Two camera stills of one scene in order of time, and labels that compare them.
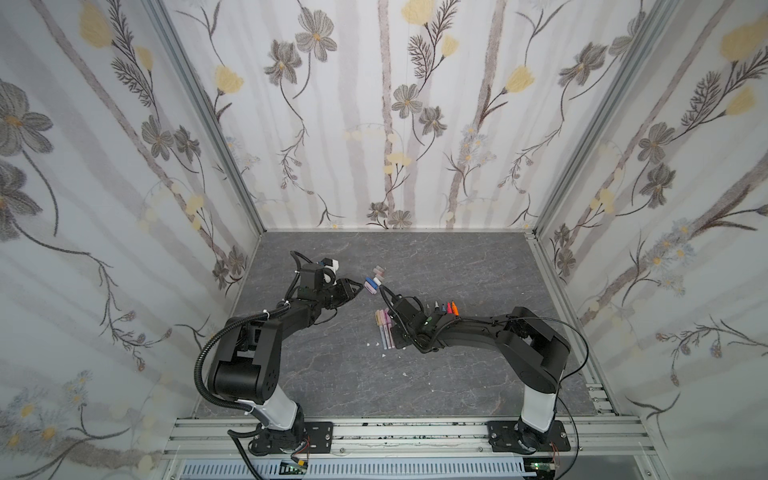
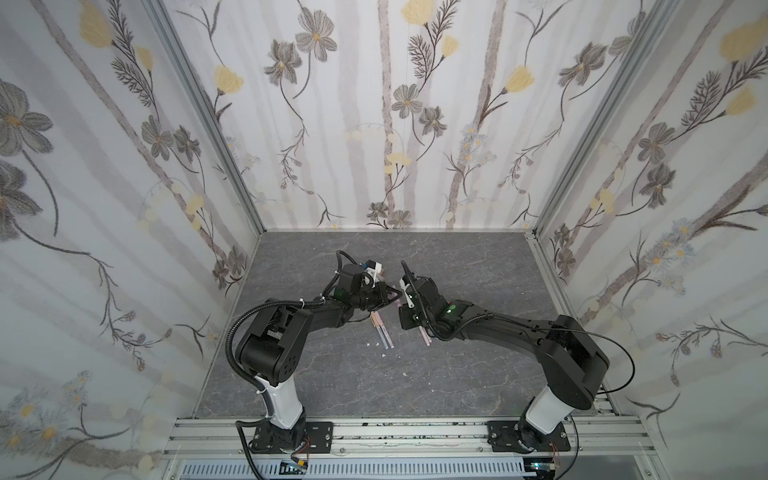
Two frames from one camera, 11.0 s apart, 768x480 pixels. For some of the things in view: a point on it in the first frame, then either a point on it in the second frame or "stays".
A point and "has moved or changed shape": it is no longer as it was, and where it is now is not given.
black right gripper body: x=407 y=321 → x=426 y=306
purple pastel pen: x=390 y=327 has moved or changed shape
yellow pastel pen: x=379 y=322 stays
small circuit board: x=293 y=467 stays
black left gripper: x=344 y=287 → x=382 y=296
